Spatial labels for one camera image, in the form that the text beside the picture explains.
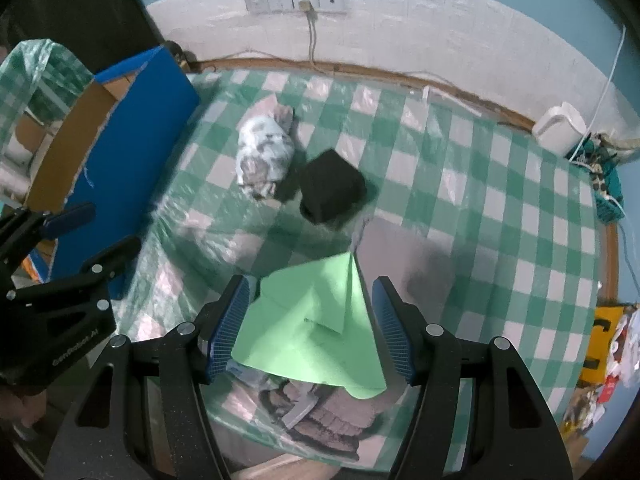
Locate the white plastic bag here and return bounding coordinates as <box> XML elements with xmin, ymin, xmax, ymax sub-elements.
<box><xmin>606</xmin><ymin>309</ymin><xmax>640</xmax><ymax>403</ymax></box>

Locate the blue cardboard box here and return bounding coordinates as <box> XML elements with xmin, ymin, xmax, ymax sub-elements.
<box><xmin>22</xmin><ymin>45</ymin><xmax>202</xmax><ymax>301</ymax></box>

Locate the white plastic appliance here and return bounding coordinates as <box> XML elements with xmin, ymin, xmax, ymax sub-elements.
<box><xmin>531</xmin><ymin>102</ymin><xmax>587</xmax><ymax>157</ymax></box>

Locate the white cable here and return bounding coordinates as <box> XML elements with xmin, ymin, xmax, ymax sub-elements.
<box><xmin>570</xmin><ymin>25</ymin><xmax>628</xmax><ymax>163</ymax></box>

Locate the black cloth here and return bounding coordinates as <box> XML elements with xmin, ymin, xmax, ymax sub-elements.
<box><xmin>298</xmin><ymin>149</ymin><xmax>368</xmax><ymax>226</ymax></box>

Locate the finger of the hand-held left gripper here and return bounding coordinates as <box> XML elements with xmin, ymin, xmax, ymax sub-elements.
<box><xmin>0</xmin><ymin>203</ymin><xmax>97</xmax><ymax>281</ymax></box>
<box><xmin>5</xmin><ymin>235</ymin><xmax>143</xmax><ymax>311</ymax></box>

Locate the person's left hand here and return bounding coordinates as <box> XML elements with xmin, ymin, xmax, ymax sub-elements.
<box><xmin>0</xmin><ymin>377</ymin><xmax>48</xmax><ymax>428</ymax></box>

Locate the yellow bag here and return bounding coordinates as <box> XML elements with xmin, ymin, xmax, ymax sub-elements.
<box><xmin>581</xmin><ymin>305</ymin><xmax>626</xmax><ymax>387</ymax></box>

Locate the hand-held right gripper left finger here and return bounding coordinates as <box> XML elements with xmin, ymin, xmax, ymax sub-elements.
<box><xmin>47</xmin><ymin>275</ymin><xmax>251</xmax><ymax>480</ymax></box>

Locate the blue plastic basket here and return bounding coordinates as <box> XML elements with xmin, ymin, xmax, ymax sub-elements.
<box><xmin>592</xmin><ymin>160</ymin><xmax>626</xmax><ymax>224</ymax></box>

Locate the pale blue patterned sock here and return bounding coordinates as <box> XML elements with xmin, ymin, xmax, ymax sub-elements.
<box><xmin>236</xmin><ymin>105</ymin><xmax>297</xmax><ymax>202</ymax></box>

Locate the grey power cable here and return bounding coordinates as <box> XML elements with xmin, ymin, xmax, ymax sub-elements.
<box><xmin>304</xmin><ymin>10</ymin><xmax>331</xmax><ymax>78</ymax></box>

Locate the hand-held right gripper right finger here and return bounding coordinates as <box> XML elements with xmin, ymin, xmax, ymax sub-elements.
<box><xmin>371</xmin><ymin>276</ymin><xmax>573</xmax><ymax>480</ymax></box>

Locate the green cloth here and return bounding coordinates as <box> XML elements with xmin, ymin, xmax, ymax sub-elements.
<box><xmin>231</xmin><ymin>252</ymin><xmax>388</xmax><ymax>401</ymax></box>

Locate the green checkered tablecloth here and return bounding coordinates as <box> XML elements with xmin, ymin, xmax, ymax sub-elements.
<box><xmin>112</xmin><ymin>70</ymin><xmax>620</xmax><ymax>476</ymax></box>

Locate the dark cabinet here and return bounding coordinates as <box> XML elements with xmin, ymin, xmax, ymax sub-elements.
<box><xmin>0</xmin><ymin>0</ymin><xmax>166</xmax><ymax>91</ymax></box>

